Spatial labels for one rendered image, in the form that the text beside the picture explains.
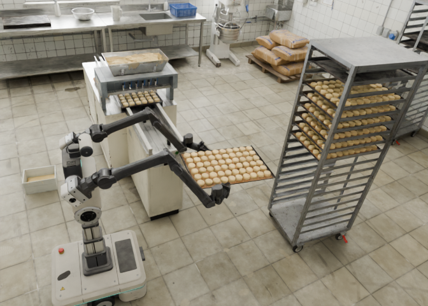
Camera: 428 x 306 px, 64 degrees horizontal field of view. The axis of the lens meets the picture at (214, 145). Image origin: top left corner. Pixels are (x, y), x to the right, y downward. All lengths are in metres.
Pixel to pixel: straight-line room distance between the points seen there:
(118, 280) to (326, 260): 1.82
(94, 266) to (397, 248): 2.74
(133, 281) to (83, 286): 0.34
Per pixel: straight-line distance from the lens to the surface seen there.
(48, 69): 5.94
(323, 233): 3.42
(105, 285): 2.75
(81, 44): 6.52
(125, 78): 3.25
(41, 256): 3.36
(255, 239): 3.36
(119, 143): 3.56
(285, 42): 6.44
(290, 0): 7.54
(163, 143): 2.94
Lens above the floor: 2.56
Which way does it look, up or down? 36 degrees down
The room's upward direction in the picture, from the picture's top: 6 degrees clockwise
